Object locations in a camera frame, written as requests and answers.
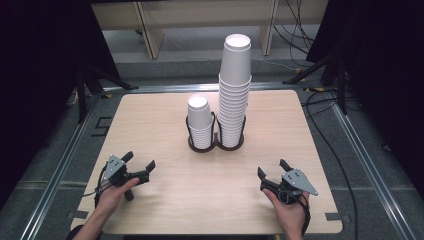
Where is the short stack of white cups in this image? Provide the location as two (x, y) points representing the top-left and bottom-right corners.
(186, 94), (214, 150)

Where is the person's right hand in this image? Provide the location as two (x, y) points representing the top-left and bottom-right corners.
(261, 188), (311, 234)

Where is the metal floor rail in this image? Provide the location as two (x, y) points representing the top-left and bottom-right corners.
(19, 93), (103, 240)
(102, 81), (309, 94)
(328, 93), (418, 240)

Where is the black curtain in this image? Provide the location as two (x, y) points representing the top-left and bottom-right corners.
(305, 0), (424, 198)
(0, 0), (122, 211)

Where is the tall stack of white cups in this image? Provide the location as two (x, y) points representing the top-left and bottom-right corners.
(216, 33), (253, 149)

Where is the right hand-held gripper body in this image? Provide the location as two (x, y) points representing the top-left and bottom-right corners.
(266, 168), (319, 205)

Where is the grey tape strip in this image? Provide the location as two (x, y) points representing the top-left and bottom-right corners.
(67, 209), (90, 221)
(324, 212), (352, 224)

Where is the dark rounded object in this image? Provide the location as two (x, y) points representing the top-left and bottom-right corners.
(65, 224), (84, 240)

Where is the long black floor cable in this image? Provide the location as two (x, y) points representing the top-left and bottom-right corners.
(300, 89), (360, 240)

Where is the bundle of black floor cables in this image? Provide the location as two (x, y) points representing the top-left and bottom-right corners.
(273, 0), (317, 69)

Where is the beige wooden furniture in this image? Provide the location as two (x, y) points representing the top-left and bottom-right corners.
(90, 0), (330, 61)

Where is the person's left hand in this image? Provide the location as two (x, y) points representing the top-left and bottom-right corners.
(94, 177), (140, 218)

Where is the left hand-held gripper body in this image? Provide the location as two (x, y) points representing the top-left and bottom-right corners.
(101, 154), (135, 202)

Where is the black double cup holder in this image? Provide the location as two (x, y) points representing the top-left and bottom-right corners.
(185, 111), (248, 154)

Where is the left hand-held gripper black cable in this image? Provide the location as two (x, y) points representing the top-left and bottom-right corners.
(82, 164), (113, 209)

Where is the black tripod stand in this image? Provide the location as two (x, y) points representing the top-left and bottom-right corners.
(282, 49), (350, 116)
(73, 62), (140, 124)

